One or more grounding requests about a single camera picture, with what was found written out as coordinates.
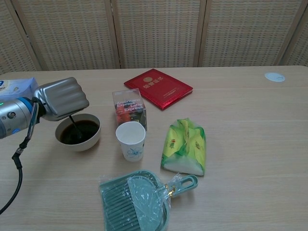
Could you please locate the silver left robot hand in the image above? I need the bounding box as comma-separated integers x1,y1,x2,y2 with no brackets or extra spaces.
32,77,90,122

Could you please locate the clear coffee capsule box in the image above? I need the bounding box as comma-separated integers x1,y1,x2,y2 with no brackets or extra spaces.
112,88,148,132

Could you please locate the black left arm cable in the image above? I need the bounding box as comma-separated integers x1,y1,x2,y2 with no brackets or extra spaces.
0,103,40,213

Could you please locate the blue tissue pack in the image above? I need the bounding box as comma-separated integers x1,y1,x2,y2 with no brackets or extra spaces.
0,77,39,102

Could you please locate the white round table cap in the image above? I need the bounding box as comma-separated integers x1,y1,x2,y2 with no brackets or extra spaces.
264,72,285,83

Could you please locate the green yellow snack bag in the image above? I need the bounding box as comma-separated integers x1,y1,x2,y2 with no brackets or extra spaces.
160,117,207,177

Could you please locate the white bowl with dark liquid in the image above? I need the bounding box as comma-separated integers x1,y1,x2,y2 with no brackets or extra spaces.
54,114,102,152

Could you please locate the white paper cup blue flower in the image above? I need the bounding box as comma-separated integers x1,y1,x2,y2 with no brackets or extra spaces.
115,121,146,162

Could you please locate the red certificate book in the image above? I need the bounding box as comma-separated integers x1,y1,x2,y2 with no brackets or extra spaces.
123,68,194,111

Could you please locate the green dustpan brush set wrapped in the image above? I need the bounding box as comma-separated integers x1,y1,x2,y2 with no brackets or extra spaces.
99,169,199,231

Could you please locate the black plastic spoon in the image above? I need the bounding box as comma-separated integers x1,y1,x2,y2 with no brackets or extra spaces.
68,115,87,143

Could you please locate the woven bamboo folding screen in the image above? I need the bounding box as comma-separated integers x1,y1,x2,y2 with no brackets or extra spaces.
0,0,308,76

